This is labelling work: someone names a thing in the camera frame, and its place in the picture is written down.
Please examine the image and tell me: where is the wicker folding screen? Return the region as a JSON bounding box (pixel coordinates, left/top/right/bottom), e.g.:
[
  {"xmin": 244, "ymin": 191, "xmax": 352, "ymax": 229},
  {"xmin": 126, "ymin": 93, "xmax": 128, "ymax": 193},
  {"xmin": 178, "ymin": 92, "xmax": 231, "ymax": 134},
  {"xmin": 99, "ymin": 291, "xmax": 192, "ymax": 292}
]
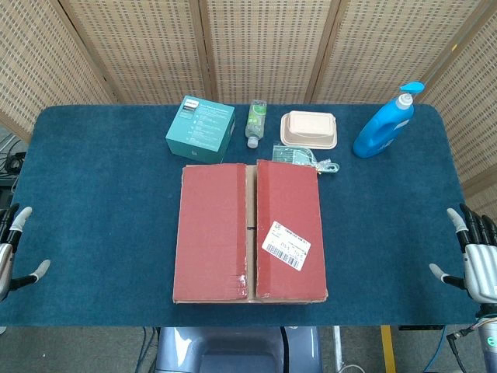
[{"xmin": 0, "ymin": 0, "xmax": 497, "ymax": 203}]

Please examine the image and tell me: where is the beige lidded food container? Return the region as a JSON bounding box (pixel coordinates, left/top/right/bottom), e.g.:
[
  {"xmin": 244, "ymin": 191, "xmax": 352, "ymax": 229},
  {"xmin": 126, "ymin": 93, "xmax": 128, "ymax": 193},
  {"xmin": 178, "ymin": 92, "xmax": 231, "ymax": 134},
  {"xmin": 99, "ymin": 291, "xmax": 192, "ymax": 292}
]
[{"xmin": 280, "ymin": 110, "xmax": 338, "ymax": 148}]

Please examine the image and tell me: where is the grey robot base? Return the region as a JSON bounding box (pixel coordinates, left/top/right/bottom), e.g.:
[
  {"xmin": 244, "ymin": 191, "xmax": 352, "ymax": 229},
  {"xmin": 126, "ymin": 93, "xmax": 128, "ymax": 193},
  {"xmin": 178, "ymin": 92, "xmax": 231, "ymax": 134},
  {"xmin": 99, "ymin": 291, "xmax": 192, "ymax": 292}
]
[{"xmin": 155, "ymin": 326, "xmax": 323, "ymax": 373}]

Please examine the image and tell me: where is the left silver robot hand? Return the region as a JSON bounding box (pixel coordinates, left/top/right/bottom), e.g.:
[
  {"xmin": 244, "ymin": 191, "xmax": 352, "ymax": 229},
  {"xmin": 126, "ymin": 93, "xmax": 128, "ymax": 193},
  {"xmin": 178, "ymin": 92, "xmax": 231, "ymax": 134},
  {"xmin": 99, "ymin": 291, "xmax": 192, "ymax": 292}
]
[{"xmin": 0, "ymin": 204, "xmax": 51, "ymax": 302}]

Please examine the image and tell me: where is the clear bottle green label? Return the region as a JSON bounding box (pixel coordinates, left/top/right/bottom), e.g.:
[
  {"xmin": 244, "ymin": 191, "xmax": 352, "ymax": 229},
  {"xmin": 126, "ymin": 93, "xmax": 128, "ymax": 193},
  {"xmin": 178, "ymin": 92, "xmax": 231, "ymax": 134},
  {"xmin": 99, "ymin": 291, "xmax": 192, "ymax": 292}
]
[{"xmin": 245, "ymin": 99, "xmax": 268, "ymax": 148}]

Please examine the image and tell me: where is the black cable bundle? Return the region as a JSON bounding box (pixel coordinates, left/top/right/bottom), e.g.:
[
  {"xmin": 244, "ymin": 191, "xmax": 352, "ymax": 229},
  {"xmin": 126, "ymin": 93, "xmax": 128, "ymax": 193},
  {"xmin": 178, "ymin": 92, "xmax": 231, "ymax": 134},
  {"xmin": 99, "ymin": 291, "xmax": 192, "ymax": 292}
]
[{"xmin": 0, "ymin": 131, "xmax": 28, "ymax": 207}]

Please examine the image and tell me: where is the teal product box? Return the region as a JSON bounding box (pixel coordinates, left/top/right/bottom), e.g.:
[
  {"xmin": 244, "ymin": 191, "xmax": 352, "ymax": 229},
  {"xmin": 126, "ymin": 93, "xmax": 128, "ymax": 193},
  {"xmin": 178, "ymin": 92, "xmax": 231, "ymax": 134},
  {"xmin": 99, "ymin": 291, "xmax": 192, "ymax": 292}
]
[{"xmin": 165, "ymin": 95, "xmax": 236, "ymax": 164}]

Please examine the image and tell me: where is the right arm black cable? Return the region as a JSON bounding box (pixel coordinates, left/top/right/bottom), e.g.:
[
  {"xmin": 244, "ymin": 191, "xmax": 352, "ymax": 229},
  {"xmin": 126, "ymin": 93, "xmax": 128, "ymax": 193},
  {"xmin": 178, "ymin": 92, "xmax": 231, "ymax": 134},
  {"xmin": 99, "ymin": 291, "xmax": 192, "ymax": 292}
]
[{"xmin": 446, "ymin": 326, "xmax": 485, "ymax": 373}]

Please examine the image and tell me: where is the clear plastic bag packet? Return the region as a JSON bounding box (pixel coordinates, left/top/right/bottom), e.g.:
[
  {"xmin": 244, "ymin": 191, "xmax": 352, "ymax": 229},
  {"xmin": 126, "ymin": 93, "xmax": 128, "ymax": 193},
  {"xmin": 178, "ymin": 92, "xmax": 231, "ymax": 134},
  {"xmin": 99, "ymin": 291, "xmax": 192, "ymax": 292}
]
[{"xmin": 271, "ymin": 144, "xmax": 342, "ymax": 176}]

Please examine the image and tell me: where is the brown cardboard box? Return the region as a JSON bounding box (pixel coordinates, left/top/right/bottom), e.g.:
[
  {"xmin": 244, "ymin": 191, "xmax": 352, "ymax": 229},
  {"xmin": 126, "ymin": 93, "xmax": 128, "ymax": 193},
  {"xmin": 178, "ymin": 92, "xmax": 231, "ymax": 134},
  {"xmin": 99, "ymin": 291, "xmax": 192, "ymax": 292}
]
[{"xmin": 172, "ymin": 159, "xmax": 329, "ymax": 305}]

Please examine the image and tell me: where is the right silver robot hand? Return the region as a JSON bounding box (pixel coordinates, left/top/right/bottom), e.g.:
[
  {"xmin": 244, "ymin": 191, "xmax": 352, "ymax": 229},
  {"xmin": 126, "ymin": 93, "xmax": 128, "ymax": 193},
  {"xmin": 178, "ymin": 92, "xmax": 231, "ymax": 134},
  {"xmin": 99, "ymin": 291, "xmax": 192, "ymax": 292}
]
[{"xmin": 429, "ymin": 204, "xmax": 497, "ymax": 304}]

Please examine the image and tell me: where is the blue carpet table cover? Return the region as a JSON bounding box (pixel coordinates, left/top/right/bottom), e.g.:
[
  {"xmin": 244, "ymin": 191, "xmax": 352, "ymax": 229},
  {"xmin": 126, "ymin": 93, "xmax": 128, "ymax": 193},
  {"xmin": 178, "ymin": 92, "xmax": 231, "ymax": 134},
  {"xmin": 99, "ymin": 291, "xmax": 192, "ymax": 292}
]
[{"xmin": 0, "ymin": 103, "xmax": 493, "ymax": 328}]

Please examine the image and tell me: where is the blue detergent pump bottle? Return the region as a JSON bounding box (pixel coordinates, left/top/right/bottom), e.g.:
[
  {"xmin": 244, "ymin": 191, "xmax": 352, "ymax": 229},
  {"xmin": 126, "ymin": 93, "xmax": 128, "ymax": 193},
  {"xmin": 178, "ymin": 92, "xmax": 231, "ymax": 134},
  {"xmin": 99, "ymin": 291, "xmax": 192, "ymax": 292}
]
[{"xmin": 352, "ymin": 80, "xmax": 425, "ymax": 159}]

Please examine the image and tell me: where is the white table leg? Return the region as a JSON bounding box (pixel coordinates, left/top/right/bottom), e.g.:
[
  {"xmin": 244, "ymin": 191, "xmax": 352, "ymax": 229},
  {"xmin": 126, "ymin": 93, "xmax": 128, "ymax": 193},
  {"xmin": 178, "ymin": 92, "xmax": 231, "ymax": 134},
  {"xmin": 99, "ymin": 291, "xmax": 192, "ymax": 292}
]
[{"xmin": 332, "ymin": 325, "xmax": 343, "ymax": 373}]

